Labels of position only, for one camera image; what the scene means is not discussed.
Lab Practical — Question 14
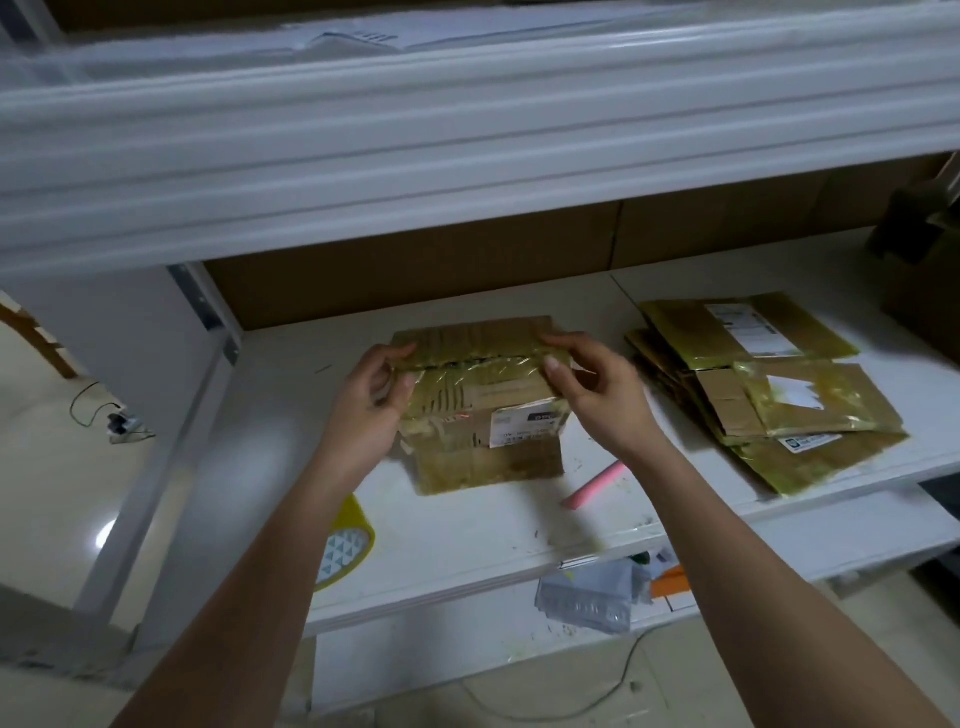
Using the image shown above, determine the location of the pink utility knife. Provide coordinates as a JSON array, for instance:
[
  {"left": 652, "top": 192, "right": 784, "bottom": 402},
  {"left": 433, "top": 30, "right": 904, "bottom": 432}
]
[{"left": 561, "top": 459, "right": 633, "bottom": 513}]

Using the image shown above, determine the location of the wooden chair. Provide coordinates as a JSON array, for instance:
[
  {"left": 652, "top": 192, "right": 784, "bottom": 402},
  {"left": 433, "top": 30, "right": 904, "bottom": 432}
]
[{"left": 0, "top": 298, "right": 81, "bottom": 381}]

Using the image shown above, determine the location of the person's right hand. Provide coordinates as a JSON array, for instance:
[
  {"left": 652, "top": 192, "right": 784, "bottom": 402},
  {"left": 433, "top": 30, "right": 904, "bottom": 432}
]
[{"left": 538, "top": 331, "right": 675, "bottom": 471}]

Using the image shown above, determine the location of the white metal shelf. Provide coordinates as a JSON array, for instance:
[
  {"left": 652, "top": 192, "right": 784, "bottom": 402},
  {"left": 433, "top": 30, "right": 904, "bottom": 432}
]
[{"left": 0, "top": 0, "right": 960, "bottom": 714}]

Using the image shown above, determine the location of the stack of cardboard boxes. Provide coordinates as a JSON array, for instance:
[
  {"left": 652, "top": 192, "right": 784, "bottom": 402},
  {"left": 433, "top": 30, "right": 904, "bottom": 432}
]
[{"left": 624, "top": 291, "right": 911, "bottom": 500}]

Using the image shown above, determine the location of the large plain cardboard box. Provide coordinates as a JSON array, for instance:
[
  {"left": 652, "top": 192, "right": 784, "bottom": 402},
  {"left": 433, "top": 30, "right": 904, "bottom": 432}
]
[{"left": 868, "top": 169, "right": 960, "bottom": 365}]

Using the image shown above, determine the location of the person's left forearm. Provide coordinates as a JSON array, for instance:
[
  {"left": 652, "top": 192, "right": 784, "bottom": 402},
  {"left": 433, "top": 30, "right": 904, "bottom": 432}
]
[{"left": 112, "top": 462, "right": 365, "bottom": 728}]

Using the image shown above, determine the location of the white power strip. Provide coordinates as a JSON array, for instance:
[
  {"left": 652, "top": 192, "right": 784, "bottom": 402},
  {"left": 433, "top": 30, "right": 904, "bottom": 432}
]
[{"left": 105, "top": 408, "right": 153, "bottom": 444}]

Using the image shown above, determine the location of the yellow tape roll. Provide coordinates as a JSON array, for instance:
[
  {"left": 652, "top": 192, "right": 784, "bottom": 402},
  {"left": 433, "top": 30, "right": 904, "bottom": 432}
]
[{"left": 310, "top": 493, "right": 378, "bottom": 593}]

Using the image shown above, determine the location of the orange plastic object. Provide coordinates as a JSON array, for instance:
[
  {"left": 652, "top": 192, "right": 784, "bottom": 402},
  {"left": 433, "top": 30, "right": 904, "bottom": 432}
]
[{"left": 646, "top": 564, "right": 696, "bottom": 603}]

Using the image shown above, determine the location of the person's left hand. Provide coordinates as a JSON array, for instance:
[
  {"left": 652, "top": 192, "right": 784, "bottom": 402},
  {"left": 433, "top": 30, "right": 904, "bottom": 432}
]
[{"left": 313, "top": 340, "right": 423, "bottom": 492}]

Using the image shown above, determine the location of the person's right forearm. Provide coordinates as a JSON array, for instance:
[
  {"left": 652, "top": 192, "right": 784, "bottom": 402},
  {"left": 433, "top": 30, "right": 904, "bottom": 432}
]
[{"left": 630, "top": 435, "right": 954, "bottom": 728}]

